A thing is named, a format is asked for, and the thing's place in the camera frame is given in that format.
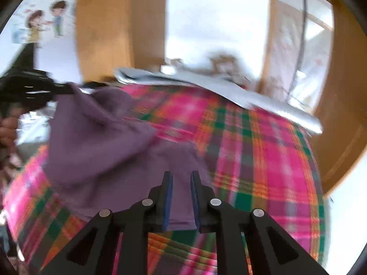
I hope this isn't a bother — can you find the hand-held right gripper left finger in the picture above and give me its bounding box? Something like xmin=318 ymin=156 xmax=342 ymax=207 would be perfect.
xmin=40 ymin=171 xmax=174 ymax=275

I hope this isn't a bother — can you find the purple fleece garment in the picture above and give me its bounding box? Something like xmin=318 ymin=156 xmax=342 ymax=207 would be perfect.
xmin=44 ymin=84 xmax=215 ymax=231

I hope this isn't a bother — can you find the wooden door frame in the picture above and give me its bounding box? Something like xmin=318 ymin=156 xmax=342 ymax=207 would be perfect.
xmin=259 ymin=0 xmax=335 ymax=116

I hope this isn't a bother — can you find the person's left hand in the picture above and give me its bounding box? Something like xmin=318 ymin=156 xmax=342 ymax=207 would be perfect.
xmin=0 ymin=116 xmax=18 ymax=149

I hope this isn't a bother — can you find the silver foil mat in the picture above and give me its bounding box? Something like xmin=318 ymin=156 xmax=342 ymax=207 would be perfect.
xmin=114 ymin=67 xmax=323 ymax=134

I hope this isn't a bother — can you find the cardboard box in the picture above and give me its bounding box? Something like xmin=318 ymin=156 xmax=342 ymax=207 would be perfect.
xmin=209 ymin=54 xmax=239 ymax=74

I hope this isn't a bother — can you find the clear plastic curtain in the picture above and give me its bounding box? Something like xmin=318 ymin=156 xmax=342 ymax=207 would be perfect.
xmin=272 ymin=0 xmax=334 ymax=113

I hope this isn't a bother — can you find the wooden door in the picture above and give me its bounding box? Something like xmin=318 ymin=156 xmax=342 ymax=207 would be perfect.
xmin=314 ymin=0 xmax=367 ymax=199

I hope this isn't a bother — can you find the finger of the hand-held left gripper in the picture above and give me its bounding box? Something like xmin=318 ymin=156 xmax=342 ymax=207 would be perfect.
xmin=72 ymin=82 xmax=107 ymax=94

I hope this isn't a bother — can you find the cartoon couple wall sticker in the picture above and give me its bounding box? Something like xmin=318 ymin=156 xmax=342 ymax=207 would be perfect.
xmin=11 ymin=0 xmax=75 ymax=46

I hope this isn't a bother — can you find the pink plaid bed sheet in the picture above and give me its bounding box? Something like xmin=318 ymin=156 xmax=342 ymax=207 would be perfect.
xmin=3 ymin=84 xmax=326 ymax=275

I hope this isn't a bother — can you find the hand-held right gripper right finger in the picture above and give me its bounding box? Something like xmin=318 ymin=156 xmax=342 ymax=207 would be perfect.
xmin=192 ymin=171 xmax=330 ymax=275

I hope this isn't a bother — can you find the wooden wardrobe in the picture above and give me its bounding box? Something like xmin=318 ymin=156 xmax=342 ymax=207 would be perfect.
xmin=75 ymin=0 xmax=167 ymax=86

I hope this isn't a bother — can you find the black pole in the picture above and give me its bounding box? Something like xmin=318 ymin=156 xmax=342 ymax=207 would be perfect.
xmin=287 ymin=0 xmax=309 ymax=101

